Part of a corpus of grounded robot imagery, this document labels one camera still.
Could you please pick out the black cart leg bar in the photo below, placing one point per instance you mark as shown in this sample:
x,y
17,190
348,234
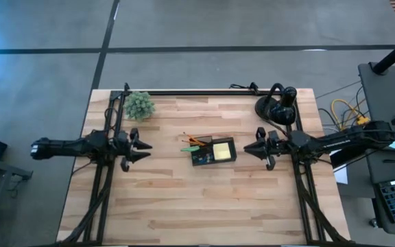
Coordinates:
x,y
352,158

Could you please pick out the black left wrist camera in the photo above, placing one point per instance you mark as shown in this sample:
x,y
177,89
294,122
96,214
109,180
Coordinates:
x,y
122,136

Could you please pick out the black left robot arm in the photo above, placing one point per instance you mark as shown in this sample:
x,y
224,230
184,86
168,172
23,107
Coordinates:
x,y
67,147

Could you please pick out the white paper sheet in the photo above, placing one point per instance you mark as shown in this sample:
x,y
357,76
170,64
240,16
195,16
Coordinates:
x,y
341,173

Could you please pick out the grey equipment desk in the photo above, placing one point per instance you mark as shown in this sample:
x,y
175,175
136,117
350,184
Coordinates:
x,y
389,164

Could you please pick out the light blue sticky note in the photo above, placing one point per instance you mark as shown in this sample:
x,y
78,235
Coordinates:
x,y
394,145

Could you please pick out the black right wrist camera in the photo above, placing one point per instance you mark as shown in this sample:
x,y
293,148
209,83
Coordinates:
x,y
274,136

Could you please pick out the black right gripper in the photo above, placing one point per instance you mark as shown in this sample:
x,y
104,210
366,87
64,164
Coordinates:
x,y
276,149

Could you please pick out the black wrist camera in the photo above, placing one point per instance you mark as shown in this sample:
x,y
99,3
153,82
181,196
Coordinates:
x,y
122,136
274,136

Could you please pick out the grey cart table top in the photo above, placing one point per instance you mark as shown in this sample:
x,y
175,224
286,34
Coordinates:
x,y
386,96

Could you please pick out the black mesh desk organizer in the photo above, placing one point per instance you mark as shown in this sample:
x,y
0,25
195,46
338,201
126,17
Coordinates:
x,y
234,150

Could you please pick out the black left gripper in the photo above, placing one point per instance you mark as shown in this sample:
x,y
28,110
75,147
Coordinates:
x,y
125,152

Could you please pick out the blue plastic piece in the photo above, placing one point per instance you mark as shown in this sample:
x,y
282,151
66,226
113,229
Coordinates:
x,y
202,158

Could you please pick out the yellow sticky note pad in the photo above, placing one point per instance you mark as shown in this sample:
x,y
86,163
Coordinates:
x,y
222,151

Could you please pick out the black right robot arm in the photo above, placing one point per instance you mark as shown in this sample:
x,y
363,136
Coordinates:
x,y
338,140

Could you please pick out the green plant in white pot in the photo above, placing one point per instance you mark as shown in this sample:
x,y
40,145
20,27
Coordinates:
x,y
138,105

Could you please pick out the black aluminium table frame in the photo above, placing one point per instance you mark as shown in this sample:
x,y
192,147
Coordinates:
x,y
201,92

